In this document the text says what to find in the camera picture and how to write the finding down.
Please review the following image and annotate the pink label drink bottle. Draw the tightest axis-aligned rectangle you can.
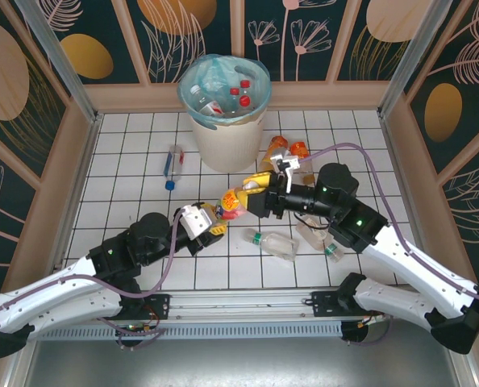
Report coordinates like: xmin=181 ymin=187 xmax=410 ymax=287
xmin=214 ymin=181 xmax=264 ymax=223

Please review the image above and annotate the aluminium side rail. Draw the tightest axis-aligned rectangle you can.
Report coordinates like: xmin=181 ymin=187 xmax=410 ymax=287
xmin=378 ymin=112 xmax=436 ymax=288
xmin=45 ymin=112 xmax=104 ymax=288

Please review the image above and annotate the clear bottle blue cap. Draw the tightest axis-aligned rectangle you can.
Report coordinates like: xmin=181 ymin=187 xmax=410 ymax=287
xmin=163 ymin=145 xmax=186 ymax=191

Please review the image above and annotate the cream plastic waste bin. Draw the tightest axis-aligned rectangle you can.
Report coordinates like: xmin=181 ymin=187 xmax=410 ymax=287
xmin=177 ymin=54 xmax=273 ymax=174

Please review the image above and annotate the slotted grey cable duct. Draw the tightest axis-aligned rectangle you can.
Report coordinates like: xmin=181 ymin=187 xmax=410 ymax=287
xmin=35 ymin=322 xmax=344 ymax=340

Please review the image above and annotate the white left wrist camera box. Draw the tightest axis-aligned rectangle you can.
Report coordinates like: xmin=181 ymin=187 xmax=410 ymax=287
xmin=181 ymin=204 xmax=211 ymax=239

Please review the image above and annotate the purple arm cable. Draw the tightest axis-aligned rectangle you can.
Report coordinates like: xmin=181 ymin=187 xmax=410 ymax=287
xmin=0 ymin=207 xmax=184 ymax=352
xmin=298 ymin=143 xmax=479 ymax=347

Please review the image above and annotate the juice bottle yellow cap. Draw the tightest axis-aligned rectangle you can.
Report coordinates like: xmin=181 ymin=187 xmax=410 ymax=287
xmin=259 ymin=135 xmax=291 ymax=174

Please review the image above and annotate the light blue bin liner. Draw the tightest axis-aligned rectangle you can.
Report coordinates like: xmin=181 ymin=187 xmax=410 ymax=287
xmin=177 ymin=54 xmax=273 ymax=130

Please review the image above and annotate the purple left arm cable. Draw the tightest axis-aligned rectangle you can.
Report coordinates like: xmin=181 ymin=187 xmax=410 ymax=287
xmin=0 ymin=207 xmax=184 ymax=352

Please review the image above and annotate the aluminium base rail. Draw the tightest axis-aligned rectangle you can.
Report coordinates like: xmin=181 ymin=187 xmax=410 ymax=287
xmin=21 ymin=285 xmax=464 ymax=323

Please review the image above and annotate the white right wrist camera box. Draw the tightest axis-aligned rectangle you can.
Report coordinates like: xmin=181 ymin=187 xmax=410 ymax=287
xmin=269 ymin=147 xmax=302 ymax=194

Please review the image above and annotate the orange NFC label bottle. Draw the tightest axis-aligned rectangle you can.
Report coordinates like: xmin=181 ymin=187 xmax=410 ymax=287
xmin=289 ymin=139 xmax=317 ymax=185

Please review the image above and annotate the grey metal sheet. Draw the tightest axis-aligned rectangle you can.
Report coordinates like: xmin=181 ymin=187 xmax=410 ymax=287
xmin=21 ymin=338 xmax=466 ymax=387

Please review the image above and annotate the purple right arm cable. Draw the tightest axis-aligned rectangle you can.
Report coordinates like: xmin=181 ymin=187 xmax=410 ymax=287
xmin=298 ymin=143 xmax=479 ymax=347

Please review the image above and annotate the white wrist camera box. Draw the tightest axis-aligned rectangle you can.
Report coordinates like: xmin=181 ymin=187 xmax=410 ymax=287
xmin=181 ymin=204 xmax=211 ymax=239
xmin=269 ymin=147 xmax=302 ymax=194

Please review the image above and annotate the aluminium frame post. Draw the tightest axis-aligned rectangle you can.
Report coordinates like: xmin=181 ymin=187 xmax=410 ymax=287
xmin=378 ymin=0 xmax=460 ymax=118
xmin=15 ymin=0 xmax=103 ymax=124

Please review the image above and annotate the clear bottle green cap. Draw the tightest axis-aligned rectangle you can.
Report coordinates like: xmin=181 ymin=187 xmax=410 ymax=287
xmin=295 ymin=215 xmax=345 ymax=264
xmin=244 ymin=227 xmax=301 ymax=261

